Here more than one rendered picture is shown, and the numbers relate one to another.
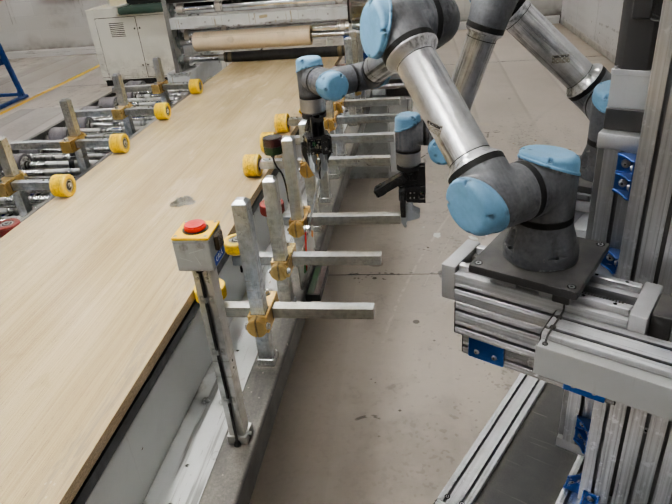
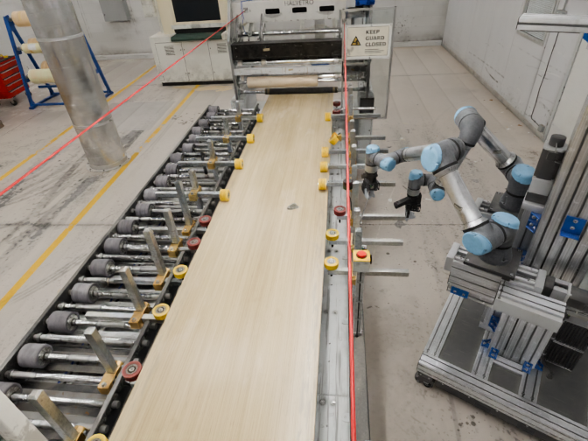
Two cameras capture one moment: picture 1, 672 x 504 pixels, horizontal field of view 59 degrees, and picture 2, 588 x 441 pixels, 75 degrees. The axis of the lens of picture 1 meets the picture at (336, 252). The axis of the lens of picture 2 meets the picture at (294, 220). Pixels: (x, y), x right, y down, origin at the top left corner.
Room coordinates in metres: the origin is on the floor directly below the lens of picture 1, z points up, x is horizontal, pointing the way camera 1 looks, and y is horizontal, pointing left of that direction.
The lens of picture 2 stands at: (-0.22, 0.57, 2.32)
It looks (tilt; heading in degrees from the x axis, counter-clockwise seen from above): 36 degrees down; 358
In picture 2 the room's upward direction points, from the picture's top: 4 degrees counter-clockwise
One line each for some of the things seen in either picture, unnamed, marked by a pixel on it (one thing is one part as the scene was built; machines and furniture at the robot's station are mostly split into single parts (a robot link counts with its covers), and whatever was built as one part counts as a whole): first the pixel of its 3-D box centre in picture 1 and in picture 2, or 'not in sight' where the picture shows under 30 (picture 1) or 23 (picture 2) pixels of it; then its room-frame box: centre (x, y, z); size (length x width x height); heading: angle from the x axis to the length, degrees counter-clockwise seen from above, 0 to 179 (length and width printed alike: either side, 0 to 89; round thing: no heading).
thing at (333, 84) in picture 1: (333, 82); (387, 161); (1.62, -0.03, 1.31); 0.11 x 0.11 x 0.08; 26
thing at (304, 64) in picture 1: (310, 77); (373, 155); (1.70, 0.03, 1.31); 0.09 x 0.08 x 0.11; 26
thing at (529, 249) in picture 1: (542, 232); (496, 247); (1.08, -0.43, 1.09); 0.15 x 0.15 x 0.10
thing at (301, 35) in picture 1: (282, 36); (300, 80); (4.14, 0.22, 1.05); 1.43 x 0.12 x 0.12; 80
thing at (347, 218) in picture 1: (333, 219); (370, 217); (1.74, 0.00, 0.84); 0.43 x 0.03 x 0.04; 80
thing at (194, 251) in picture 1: (199, 247); (360, 262); (0.98, 0.25, 1.18); 0.07 x 0.07 x 0.08; 80
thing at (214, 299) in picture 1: (223, 357); (358, 302); (0.98, 0.25, 0.93); 0.05 x 0.04 x 0.45; 170
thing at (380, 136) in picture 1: (329, 138); (356, 165); (2.25, -0.02, 0.95); 0.50 x 0.04 x 0.04; 80
